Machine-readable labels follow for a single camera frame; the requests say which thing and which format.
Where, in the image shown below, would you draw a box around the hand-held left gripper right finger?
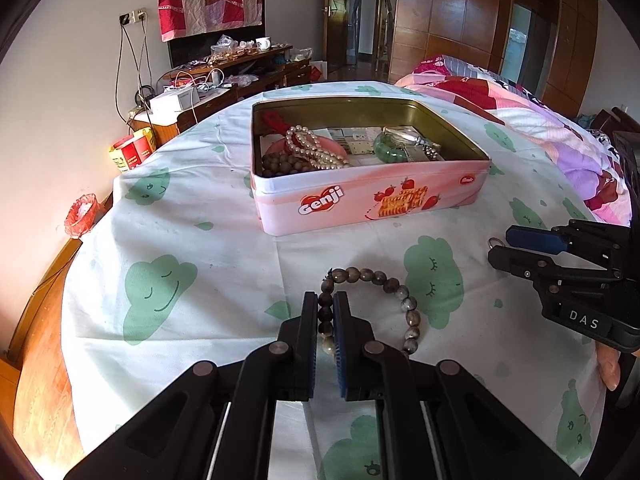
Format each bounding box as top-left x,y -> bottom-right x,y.
333,290 -> 582,480

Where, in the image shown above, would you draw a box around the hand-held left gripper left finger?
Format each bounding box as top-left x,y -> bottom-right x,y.
64,290 -> 319,480

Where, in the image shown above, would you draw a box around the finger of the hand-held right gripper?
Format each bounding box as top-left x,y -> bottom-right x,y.
505,225 -> 570,257
487,246 -> 552,292

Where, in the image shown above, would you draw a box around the grey bead bracelet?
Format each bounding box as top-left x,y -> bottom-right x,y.
317,266 -> 422,366

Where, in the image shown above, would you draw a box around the black studded bracelet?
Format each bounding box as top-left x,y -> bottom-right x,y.
407,142 -> 446,164

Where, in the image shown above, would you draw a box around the pink tin box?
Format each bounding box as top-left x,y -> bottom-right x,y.
250,95 -> 492,237

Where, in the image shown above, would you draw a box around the silver metal bracelet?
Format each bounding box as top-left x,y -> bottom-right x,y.
382,126 -> 426,149

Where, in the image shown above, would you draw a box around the dark wooden bead bracelet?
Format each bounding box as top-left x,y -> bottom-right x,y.
260,152 -> 314,179

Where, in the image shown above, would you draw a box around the pearl bracelet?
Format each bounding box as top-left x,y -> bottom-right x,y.
285,124 -> 351,171

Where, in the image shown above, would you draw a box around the red string bracelet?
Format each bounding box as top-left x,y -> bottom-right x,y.
260,110 -> 297,153

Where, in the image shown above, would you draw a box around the person's right hand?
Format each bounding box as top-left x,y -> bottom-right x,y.
595,342 -> 624,392

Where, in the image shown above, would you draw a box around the pink patchwork quilt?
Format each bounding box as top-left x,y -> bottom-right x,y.
395,55 -> 634,227

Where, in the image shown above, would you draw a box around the dark wooden headboard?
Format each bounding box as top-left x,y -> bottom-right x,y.
580,106 -> 640,137

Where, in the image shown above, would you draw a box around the green bangle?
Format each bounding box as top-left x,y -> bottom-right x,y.
372,130 -> 422,165

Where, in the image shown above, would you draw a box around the pink bangle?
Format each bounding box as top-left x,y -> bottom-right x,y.
262,135 -> 351,162

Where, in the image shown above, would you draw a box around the brown wooden wardrobe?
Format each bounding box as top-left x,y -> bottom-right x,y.
387,0 -> 601,107

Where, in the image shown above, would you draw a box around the trash bin with red liner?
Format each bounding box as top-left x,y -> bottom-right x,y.
65,193 -> 100,240

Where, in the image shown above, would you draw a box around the red and yellow box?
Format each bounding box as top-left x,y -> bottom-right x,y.
109,127 -> 157,174

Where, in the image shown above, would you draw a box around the wooden television cabinet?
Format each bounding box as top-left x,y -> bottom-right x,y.
127,44 -> 314,152

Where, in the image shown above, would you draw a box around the white cardboard box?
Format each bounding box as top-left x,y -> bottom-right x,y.
149,87 -> 199,114

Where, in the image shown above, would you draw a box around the wooden door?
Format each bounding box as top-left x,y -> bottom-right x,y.
322,0 -> 351,79

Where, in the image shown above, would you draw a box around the black television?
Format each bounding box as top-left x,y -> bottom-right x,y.
167,24 -> 266,69

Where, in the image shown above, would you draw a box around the red patchwork cloth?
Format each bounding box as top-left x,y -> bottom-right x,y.
157,0 -> 265,44

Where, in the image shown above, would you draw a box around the black power cables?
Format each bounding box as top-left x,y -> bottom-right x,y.
116,22 -> 154,127

